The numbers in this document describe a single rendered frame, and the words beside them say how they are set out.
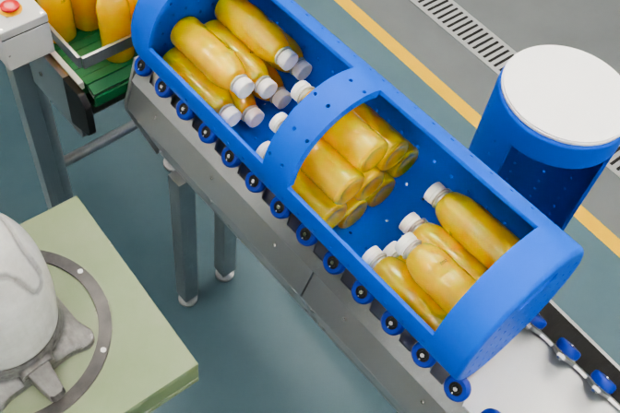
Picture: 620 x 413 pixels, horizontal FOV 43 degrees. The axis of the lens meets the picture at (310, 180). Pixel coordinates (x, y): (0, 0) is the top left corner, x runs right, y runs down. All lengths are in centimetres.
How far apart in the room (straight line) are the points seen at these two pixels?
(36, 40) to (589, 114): 111
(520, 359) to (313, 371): 103
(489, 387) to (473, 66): 201
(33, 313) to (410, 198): 72
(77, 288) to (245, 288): 125
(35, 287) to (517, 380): 81
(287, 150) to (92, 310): 39
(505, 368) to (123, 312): 65
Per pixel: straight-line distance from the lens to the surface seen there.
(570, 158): 164
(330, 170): 131
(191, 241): 213
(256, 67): 151
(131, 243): 256
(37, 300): 107
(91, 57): 170
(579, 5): 370
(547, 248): 119
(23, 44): 164
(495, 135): 169
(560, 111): 166
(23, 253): 103
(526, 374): 143
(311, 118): 127
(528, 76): 170
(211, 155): 157
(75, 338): 121
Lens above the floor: 216
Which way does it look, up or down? 53 degrees down
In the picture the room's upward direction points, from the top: 9 degrees clockwise
